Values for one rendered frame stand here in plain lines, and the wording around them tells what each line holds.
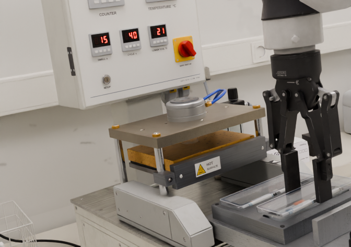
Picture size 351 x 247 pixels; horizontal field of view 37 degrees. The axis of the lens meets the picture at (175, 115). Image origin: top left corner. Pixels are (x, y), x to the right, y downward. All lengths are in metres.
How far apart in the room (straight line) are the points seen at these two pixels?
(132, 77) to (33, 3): 0.50
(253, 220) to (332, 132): 0.18
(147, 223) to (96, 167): 0.67
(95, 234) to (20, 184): 0.45
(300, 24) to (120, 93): 0.48
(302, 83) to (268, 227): 0.22
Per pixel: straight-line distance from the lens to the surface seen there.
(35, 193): 1.60
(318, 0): 0.68
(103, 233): 1.15
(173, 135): 0.94
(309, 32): 0.79
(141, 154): 1.05
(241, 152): 1.04
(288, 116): 0.84
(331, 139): 0.80
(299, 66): 0.79
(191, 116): 1.03
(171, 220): 0.90
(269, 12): 0.79
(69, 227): 1.60
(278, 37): 0.79
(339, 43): 2.04
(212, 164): 0.99
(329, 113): 0.79
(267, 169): 1.10
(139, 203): 0.98
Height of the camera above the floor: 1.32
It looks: 11 degrees down
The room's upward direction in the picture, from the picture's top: 8 degrees counter-clockwise
